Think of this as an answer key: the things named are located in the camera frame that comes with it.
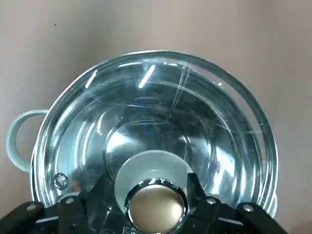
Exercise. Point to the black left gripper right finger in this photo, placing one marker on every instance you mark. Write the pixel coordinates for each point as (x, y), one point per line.
(214, 214)

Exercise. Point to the glass lid with chrome knob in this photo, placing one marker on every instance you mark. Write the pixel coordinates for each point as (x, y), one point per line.
(170, 117)

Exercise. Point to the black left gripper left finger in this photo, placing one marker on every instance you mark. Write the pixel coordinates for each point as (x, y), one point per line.
(70, 212)

